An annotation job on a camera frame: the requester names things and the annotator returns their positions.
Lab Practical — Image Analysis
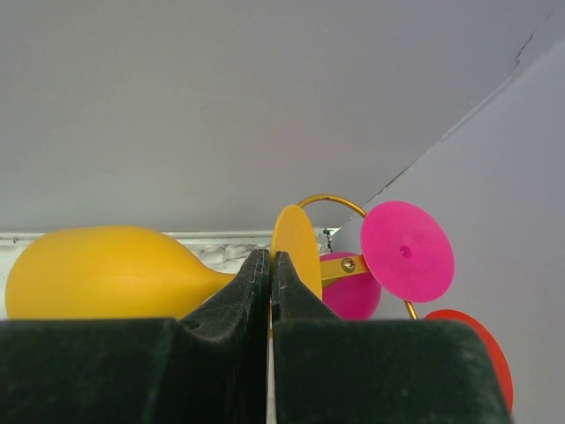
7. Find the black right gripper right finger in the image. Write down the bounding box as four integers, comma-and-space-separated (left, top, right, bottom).
272, 252, 512, 423

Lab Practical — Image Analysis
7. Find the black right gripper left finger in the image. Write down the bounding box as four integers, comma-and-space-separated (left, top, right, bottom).
1, 250, 270, 423

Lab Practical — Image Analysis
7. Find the yellow plastic wine glass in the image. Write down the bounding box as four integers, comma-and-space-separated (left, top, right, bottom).
4, 203, 324, 320

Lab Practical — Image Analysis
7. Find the red plastic wine glass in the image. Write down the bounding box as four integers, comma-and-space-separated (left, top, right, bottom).
425, 309, 514, 413

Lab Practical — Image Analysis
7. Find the pink plastic wine glass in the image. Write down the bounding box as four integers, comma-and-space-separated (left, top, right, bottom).
322, 201, 456, 321

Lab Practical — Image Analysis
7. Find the gold wire wine glass rack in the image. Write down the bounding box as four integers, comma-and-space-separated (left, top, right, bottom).
271, 194, 390, 346

